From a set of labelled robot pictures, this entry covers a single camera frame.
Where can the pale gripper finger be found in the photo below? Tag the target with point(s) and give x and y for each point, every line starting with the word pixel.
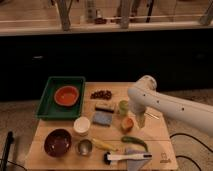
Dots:
pixel 140 118

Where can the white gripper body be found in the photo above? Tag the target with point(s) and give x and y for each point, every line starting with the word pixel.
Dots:
pixel 136 108

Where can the red yellow apple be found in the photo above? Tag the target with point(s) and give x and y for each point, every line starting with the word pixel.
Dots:
pixel 127 124

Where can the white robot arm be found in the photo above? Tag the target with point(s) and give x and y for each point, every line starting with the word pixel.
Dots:
pixel 143 94

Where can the green plastic cup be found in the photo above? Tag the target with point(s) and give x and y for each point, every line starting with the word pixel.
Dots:
pixel 123 108

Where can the white paper cup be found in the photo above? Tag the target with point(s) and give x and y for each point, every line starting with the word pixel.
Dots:
pixel 81 126

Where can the small metal cup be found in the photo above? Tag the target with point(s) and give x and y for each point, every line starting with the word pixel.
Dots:
pixel 85 147

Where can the silver fork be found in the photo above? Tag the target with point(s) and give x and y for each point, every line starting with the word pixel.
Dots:
pixel 152 115

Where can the green chili pepper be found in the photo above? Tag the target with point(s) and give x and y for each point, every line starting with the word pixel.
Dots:
pixel 134 140

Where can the black white eraser block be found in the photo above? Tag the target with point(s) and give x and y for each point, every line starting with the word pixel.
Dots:
pixel 104 107

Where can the blue sponge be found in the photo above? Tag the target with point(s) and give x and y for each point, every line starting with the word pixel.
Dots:
pixel 102 118

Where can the bunch of dark grapes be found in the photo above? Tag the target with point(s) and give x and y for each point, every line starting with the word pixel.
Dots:
pixel 101 94

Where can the grey cloth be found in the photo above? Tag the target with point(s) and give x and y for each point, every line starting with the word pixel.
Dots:
pixel 136 165

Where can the yellow banana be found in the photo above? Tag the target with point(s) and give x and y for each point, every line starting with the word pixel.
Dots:
pixel 103 145

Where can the orange bowl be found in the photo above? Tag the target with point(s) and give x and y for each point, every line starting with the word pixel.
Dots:
pixel 66 96

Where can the green plastic tray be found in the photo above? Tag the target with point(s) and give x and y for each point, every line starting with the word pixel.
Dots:
pixel 48 109

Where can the dark maroon bowl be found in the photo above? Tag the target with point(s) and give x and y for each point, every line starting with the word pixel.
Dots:
pixel 57 143

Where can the black stand pole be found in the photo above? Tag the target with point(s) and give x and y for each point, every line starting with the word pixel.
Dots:
pixel 9 140

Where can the white handled brush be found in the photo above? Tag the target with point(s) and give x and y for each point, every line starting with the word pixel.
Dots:
pixel 108 157

